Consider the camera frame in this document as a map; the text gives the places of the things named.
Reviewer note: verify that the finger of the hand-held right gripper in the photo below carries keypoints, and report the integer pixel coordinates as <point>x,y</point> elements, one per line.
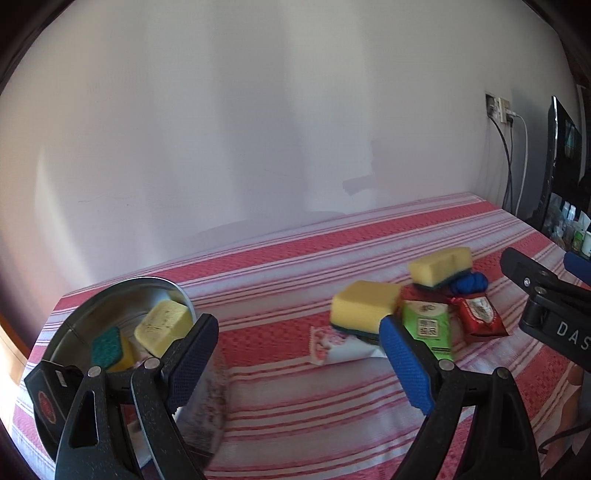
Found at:
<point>526,272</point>
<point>577,265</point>

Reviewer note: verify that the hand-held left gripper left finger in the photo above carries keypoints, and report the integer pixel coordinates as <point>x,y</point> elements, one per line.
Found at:
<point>191,355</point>

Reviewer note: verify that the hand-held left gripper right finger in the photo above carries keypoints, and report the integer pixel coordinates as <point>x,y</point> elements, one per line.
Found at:
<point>408,360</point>

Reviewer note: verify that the green tissue packet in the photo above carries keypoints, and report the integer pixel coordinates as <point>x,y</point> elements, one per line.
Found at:
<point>427,325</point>

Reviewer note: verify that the pale yellow sponge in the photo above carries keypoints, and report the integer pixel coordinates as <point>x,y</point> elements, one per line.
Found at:
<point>161,323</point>

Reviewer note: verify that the blue yarn bundle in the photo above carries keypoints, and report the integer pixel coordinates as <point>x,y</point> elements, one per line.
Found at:
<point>468,282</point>

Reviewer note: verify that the red snack packet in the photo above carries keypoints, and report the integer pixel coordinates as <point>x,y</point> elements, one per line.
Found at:
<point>478,314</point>
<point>408,293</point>

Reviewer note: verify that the yellow sponge green scouring pad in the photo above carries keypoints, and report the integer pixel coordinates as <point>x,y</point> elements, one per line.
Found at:
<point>364,302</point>
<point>438,265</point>
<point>108,346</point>

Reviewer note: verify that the pink floral packet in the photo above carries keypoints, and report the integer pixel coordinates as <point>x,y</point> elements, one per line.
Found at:
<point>328,344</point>

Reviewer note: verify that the round metal tin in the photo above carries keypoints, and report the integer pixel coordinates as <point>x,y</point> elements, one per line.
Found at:
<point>92,314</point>

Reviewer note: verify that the black box with red emblem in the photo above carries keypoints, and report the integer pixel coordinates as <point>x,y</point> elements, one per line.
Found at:
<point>44,397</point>

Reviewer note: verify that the row of small bottles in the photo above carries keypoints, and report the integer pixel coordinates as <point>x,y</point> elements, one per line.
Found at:
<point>577,226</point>

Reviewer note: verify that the red striped tablecloth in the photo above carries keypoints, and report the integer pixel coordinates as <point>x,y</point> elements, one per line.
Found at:
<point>286,295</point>

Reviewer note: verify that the wall socket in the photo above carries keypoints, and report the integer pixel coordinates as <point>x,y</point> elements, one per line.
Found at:
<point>493,104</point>

